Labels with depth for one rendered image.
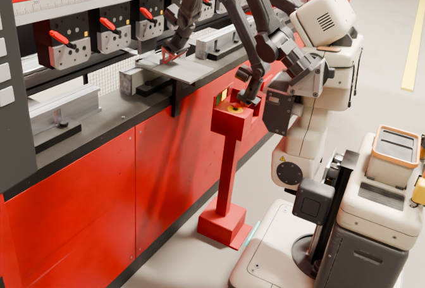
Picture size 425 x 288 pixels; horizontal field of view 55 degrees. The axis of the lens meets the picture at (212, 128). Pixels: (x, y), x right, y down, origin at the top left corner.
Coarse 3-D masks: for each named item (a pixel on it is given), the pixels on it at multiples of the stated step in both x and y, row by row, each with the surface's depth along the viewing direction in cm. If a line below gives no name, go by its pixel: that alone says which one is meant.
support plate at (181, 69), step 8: (136, 64) 164; (144, 64) 164; (152, 64) 165; (168, 64) 166; (176, 64) 167; (184, 64) 168; (192, 64) 169; (160, 72) 159; (168, 72) 159; (176, 72) 160; (184, 72) 160; (192, 72) 161; (200, 72) 162; (208, 72) 163; (184, 80) 154; (192, 80) 154
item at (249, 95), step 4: (248, 84) 187; (248, 88) 186; (240, 92) 190; (244, 92) 191; (248, 92) 186; (252, 92) 185; (256, 92) 186; (244, 96) 188; (248, 96) 187; (252, 96) 187; (248, 100) 187; (252, 100) 188; (256, 100) 189; (260, 100) 190; (256, 104) 187
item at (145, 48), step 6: (138, 42) 164; (144, 42) 165; (150, 42) 168; (156, 42) 172; (138, 48) 165; (144, 48) 166; (150, 48) 170; (156, 48) 173; (144, 54) 169; (150, 54) 172
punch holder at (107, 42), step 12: (96, 12) 135; (108, 12) 138; (120, 12) 143; (96, 24) 137; (120, 24) 145; (96, 36) 140; (108, 36) 141; (120, 36) 147; (96, 48) 142; (108, 48) 143; (120, 48) 148
